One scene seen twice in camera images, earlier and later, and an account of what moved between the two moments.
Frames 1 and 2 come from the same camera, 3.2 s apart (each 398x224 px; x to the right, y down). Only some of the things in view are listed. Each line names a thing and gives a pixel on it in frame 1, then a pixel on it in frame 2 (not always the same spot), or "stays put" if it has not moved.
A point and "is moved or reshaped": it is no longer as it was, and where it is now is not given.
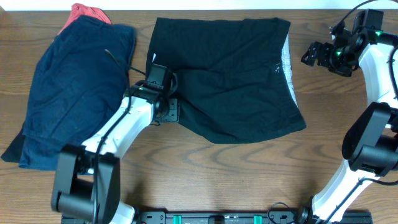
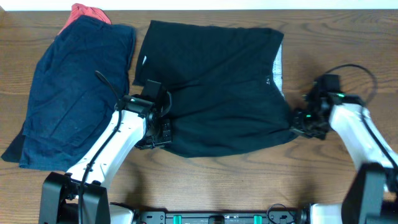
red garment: (78, 10) stays put
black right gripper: (325, 48) -> (296, 122)
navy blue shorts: (78, 83) stays put
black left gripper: (175, 116) -> (168, 138)
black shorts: (234, 77) is moved or reshaped
